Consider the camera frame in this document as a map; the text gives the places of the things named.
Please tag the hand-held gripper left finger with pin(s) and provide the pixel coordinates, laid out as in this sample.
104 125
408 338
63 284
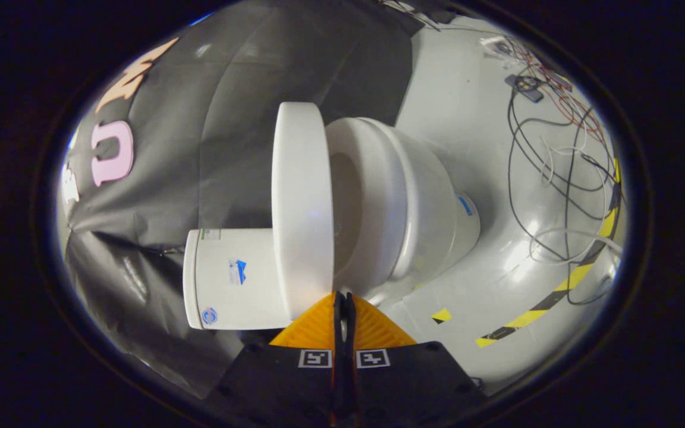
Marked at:
283 380

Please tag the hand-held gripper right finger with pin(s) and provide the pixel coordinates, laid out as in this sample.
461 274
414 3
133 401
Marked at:
408 380

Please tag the white toilet lid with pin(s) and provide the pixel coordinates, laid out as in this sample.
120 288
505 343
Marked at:
302 208

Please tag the white toilet tank cover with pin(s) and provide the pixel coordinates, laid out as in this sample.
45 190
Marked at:
191 279

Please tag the white ceramic toilet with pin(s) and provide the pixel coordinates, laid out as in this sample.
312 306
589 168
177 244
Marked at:
420 202

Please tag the black backdrop cloth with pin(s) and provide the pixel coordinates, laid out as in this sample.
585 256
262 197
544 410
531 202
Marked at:
229 119

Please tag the small dark floor device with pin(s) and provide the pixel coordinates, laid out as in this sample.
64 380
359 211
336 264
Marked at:
525 87

